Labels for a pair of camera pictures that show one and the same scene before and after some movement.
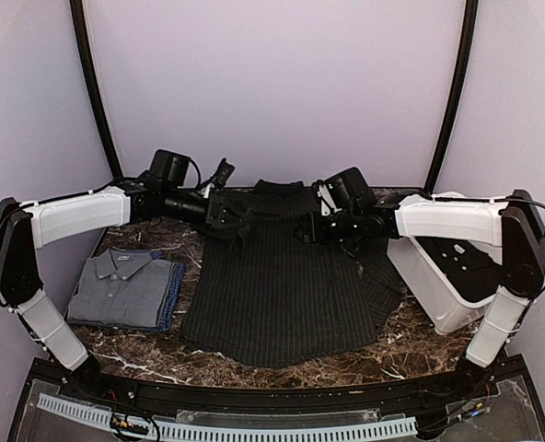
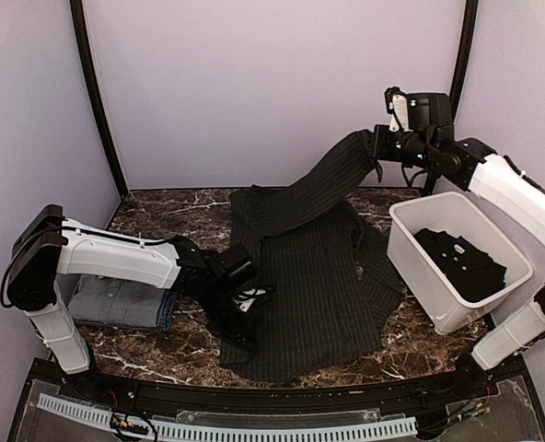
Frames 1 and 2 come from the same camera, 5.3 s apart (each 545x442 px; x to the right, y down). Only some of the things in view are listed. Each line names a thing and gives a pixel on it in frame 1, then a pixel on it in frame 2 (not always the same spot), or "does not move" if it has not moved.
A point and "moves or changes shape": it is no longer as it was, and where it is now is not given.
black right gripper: [312, 232] -> [380, 145]
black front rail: [107, 387] does not move
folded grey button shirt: [122, 287] does not move
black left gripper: [214, 213] -> [241, 331]
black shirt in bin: [472, 271] does not move
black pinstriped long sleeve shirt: [260, 296] moves or changes shape
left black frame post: [85, 48] does not move
